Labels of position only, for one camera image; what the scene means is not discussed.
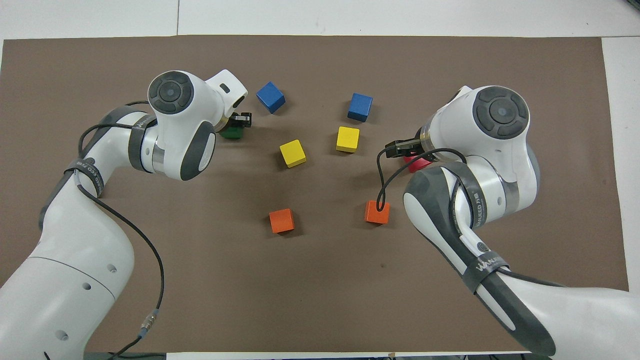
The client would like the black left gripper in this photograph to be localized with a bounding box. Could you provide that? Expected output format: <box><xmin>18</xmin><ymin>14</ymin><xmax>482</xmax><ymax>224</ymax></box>
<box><xmin>221</xmin><ymin>113</ymin><xmax>252</xmax><ymax>132</ymax></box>

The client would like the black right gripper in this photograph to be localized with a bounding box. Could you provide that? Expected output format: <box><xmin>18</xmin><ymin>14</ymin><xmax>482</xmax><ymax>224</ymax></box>
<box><xmin>385</xmin><ymin>138</ymin><xmax>424</xmax><ymax>158</ymax></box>

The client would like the red wooden cube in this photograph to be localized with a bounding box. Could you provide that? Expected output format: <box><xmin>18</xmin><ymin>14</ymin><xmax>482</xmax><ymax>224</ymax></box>
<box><xmin>403</xmin><ymin>155</ymin><xmax>434</xmax><ymax>174</ymax></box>

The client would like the blue wooden cube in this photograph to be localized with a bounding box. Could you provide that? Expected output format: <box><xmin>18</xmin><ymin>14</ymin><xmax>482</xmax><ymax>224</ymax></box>
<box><xmin>256</xmin><ymin>81</ymin><xmax>287</xmax><ymax>115</ymax></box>
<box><xmin>347</xmin><ymin>92</ymin><xmax>374</xmax><ymax>123</ymax></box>

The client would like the yellow wooden cube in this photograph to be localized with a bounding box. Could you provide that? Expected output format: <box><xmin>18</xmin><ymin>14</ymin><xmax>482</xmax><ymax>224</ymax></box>
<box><xmin>279</xmin><ymin>139</ymin><xmax>307</xmax><ymax>169</ymax></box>
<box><xmin>335</xmin><ymin>126</ymin><xmax>361</xmax><ymax>154</ymax></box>

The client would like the orange wooden cube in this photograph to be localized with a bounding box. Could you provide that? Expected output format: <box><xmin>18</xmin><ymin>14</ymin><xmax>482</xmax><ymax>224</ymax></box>
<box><xmin>268</xmin><ymin>208</ymin><xmax>296</xmax><ymax>234</ymax></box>
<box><xmin>364</xmin><ymin>200</ymin><xmax>391</xmax><ymax>225</ymax></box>

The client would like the brown table mat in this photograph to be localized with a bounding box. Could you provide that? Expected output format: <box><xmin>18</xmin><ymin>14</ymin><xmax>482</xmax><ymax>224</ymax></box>
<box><xmin>0</xmin><ymin>35</ymin><xmax>633</xmax><ymax>353</ymax></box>

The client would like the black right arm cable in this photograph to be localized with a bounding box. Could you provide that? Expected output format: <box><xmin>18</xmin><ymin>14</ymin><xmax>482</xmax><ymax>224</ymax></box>
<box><xmin>376</xmin><ymin>147</ymin><xmax>468</xmax><ymax>213</ymax></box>

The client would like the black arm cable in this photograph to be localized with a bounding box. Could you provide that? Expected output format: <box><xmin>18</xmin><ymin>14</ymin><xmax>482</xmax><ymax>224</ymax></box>
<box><xmin>376</xmin><ymin>147</ymin><xmax>468</xmax><ymax>213</ymax></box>
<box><xmin>77</xmin><ymin>100</ymin><xmax>166</xmax><ymax>360</ymax></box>

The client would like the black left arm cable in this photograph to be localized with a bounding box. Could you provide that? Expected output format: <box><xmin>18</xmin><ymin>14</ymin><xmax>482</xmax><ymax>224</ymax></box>
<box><xmin>77</xmin><ymin>100</ymin><xmax>166</xmax><ymax>360</ymax></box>

